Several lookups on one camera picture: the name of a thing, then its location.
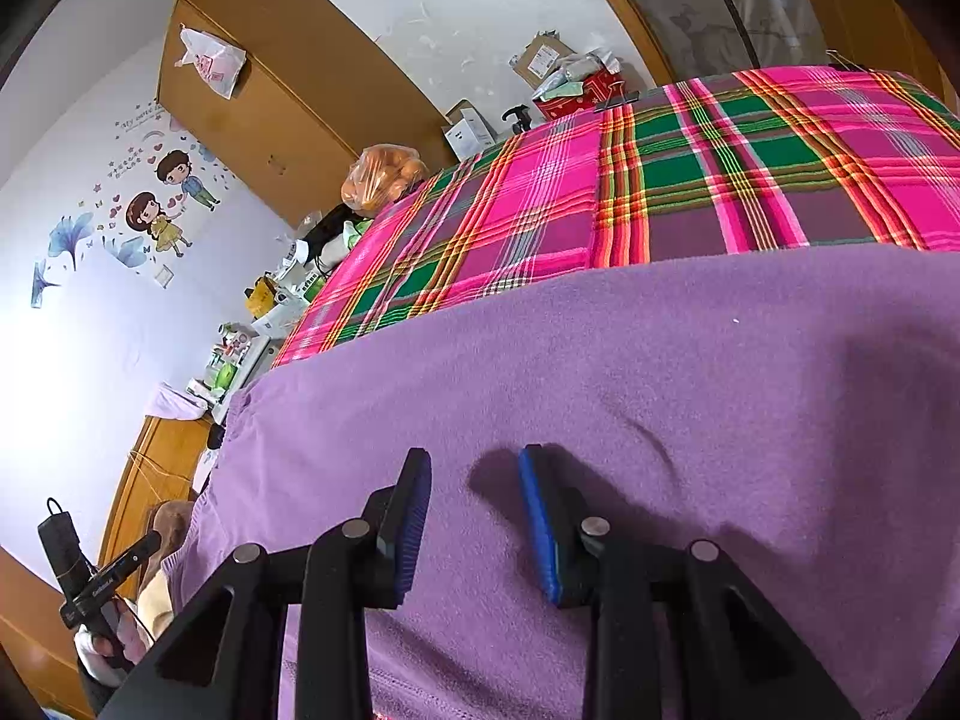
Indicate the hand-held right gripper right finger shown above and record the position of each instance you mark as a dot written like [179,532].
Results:
[536,532]

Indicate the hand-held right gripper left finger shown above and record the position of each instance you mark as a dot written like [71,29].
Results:
[412,532]

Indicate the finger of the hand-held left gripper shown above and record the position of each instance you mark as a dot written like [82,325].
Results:
[142,549]

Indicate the purple fleece pants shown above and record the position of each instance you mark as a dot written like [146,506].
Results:
[600,390]

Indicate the person's left hand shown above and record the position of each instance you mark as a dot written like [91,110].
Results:
[129,634]

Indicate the brown plush blanket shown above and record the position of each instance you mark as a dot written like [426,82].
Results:
[169,540]

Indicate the wooden headboard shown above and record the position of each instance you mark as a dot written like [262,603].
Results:
[150,480]

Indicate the wooden side cabinet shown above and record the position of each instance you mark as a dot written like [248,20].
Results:
[30,637]

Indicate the purple towel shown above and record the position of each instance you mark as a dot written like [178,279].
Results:
[180,403]

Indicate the grey drawer cabinet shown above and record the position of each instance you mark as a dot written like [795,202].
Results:
[251,382]

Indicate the yellow bag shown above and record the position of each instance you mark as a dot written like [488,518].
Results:
[262,298]

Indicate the black cloth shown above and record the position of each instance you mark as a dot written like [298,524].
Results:
[330,229]

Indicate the pink green plaid blanket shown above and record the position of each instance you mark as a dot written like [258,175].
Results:
[525,202]

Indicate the bag of oranges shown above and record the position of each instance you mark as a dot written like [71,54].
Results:
[382,178]

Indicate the white cardboard box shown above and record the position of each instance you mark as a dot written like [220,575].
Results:
[469,131]

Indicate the red box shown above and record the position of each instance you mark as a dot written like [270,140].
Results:
[592,90]

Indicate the grey plastic bag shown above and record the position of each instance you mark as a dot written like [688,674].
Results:
[581,67]

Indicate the wooden wardrobe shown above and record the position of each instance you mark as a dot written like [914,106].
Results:
[300,75]

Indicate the brown cardboard box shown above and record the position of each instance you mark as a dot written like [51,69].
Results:
[540,60]

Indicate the white plastic bag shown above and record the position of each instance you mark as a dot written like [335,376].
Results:
[214,64]

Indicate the plastic doorway curtain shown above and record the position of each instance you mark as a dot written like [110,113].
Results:
[712,7]

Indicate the wooden door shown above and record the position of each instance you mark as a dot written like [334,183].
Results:
[870,7]

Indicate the white wall switch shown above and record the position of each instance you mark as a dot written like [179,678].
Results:
[165,277]

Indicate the cartoon couple wall sticker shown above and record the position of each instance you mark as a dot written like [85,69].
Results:
[150,217]

